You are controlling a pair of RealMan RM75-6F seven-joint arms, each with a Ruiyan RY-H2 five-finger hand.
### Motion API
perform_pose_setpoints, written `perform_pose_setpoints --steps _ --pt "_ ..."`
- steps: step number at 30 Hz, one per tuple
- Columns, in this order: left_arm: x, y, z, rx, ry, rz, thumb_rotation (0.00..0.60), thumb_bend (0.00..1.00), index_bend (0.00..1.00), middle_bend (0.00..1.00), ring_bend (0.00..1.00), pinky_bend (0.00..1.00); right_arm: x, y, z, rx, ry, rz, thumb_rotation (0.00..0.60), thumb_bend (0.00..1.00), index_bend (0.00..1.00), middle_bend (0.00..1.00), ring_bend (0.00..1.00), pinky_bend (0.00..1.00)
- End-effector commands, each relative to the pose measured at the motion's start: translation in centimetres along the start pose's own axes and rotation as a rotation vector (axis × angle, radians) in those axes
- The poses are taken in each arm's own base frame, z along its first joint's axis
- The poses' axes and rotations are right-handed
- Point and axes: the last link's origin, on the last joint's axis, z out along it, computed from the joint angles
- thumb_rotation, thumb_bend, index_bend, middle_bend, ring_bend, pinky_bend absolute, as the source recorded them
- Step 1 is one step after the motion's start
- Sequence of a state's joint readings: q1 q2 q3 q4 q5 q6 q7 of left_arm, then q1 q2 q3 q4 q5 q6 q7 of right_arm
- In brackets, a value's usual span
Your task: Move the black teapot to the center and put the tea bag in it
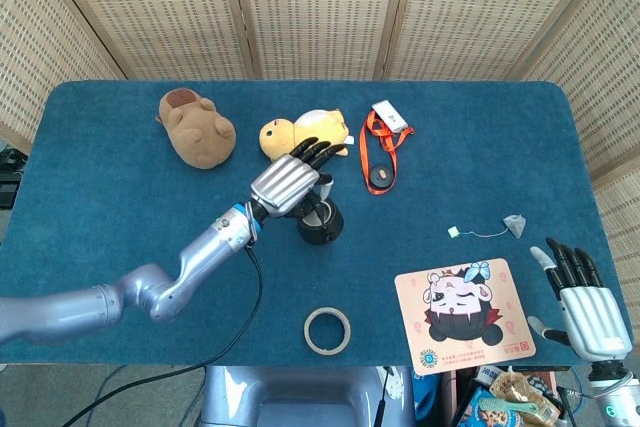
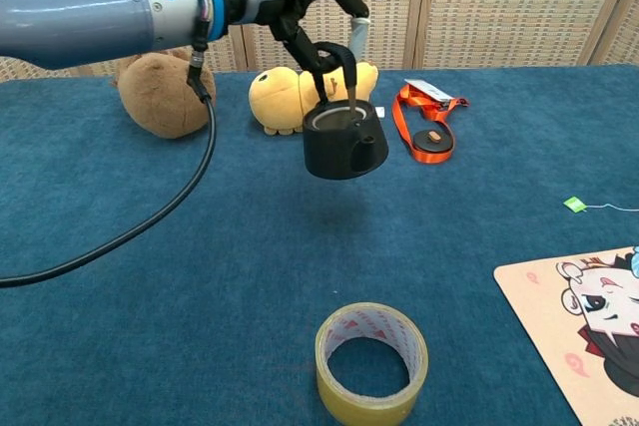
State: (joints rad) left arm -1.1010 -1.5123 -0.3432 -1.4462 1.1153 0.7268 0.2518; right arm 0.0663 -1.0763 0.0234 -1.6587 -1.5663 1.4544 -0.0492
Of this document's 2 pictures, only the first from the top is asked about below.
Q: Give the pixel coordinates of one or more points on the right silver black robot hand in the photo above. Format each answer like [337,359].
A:
[595,322]

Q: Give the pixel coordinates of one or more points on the yellow bear plush toy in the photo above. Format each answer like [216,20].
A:
[280,139]

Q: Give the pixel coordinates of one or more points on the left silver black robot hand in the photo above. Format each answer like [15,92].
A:
[285,187]

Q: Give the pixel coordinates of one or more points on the silver robot torso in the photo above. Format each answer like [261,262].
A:
[300,397]

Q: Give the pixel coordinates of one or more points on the cartoon girl mouse pad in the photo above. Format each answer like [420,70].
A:
[465,317]

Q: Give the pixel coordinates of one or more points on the round grey disc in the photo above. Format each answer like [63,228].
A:
[375,180]

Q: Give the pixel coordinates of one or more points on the snack packages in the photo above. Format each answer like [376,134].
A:
[530,397]

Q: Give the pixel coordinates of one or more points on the white badge card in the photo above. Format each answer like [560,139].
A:
[390,116]

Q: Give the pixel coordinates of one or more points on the clear packing tape roll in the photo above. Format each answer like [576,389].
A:
[307,332]

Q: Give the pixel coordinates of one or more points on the blue cookie box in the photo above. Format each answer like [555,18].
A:
[480,417]

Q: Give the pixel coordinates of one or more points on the black equipment beside table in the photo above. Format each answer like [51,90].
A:
[7,187]

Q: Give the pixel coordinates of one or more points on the blue carpet table cover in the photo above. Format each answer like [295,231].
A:
[150,207]

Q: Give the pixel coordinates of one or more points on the woven folding screen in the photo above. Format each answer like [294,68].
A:
[320,7]

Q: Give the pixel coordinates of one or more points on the tea bag with green tag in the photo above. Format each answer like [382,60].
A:
[515,226]

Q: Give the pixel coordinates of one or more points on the brown capybara plush toy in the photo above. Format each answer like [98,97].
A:
[197,134]

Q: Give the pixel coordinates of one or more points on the green plastic comb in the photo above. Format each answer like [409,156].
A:
[500,406]

